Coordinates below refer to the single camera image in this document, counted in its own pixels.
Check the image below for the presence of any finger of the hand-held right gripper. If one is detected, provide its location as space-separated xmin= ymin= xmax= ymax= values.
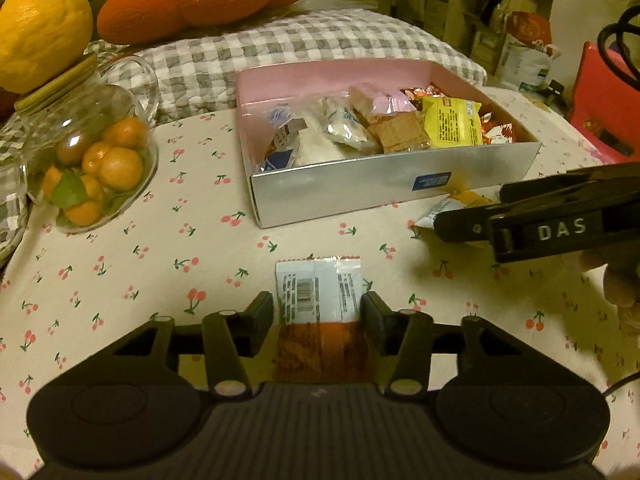
xmin=499 ymin=161 xmax=640 ymax=207
xmin=433 ymin=206 xmax=506 ymax=247

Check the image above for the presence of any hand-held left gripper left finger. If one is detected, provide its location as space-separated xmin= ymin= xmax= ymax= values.
xmin=116 ymin=291 xmax=275 ymax=402

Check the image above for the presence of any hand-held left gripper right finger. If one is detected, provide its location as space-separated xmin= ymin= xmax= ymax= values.
xmin=361 ymin=291 xmax=521 ymax=397

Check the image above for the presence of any yellow white snack packet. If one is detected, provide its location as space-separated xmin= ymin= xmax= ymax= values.
xmin=411 ymin=189 xmax=495 ymax=245

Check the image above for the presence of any orange white snack packet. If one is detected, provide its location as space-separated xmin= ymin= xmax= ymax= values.
xmin=274 ymin=255 xmax=372 ymax=383

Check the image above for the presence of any pink cardboard box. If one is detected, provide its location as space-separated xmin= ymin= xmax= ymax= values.
xmin=235 ymin=58 xmax=543 ymax=230

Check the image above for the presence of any red white snack packet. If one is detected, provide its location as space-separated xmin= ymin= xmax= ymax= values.
xmin=401 ymin=81 xmax=452 ymax=107

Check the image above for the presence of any person's right hand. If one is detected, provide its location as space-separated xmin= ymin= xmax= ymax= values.
xmin=580 ymin=250 xmax=640 ymax=336

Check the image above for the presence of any red box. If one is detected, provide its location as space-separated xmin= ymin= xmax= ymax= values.
xmin=569 ymin=40 xmax=640 ymax=163

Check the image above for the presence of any brown cracker packet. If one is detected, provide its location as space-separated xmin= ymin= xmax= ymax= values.
xmin=366 ymin=111 xmax=432 ymax=155

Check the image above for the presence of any cherry print cloth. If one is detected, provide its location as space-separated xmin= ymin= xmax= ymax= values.
xmin=0 ymin=85 xmax=640 ymax=480

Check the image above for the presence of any orange white bag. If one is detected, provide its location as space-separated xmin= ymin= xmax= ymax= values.
xmin=499 ymin=10 xmax=564 ymax=93

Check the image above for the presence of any pink snack packet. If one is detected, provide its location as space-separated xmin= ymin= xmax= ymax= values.
xmin=349 ymin=83 xmax=417 ymax=127

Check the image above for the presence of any clear white snack packet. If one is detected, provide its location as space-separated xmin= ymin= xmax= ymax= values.
xmin=319 ymin=95 xmax=382 ymax=155

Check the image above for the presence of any blue white snack packet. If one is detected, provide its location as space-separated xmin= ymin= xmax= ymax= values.
xmin=256 ymin=104 xmax=310 ymax=175

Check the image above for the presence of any stack of cardboard boxes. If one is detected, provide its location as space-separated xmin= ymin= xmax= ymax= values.
xmin=422 ymin=0 xmax=560 ymax=76

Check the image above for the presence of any pile of kumquats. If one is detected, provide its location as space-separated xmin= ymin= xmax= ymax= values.
xmin=41 ymin=116 xmax=151 ymax=227

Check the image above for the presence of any grey checked pillow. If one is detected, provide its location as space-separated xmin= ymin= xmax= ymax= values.
xmin=0 ymin=10 xmax=488 ymax=266

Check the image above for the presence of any glass jar with wooden lid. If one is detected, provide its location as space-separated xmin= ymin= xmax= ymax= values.
xmin=14 ymin=54 xmax=161 ymax=234

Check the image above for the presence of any orange plush cushion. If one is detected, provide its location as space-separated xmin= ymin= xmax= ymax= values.
xmin=96 ymin=0 xmax=326 ymax=46

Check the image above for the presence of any yellow citrus fruit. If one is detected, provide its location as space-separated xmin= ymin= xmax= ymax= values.
xmin=0 ymin=0 xmax=95 ymax=95

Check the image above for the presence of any thin black cable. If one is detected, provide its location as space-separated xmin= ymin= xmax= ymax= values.
xmin=600 ymin=372 xmax=640 ymax=403

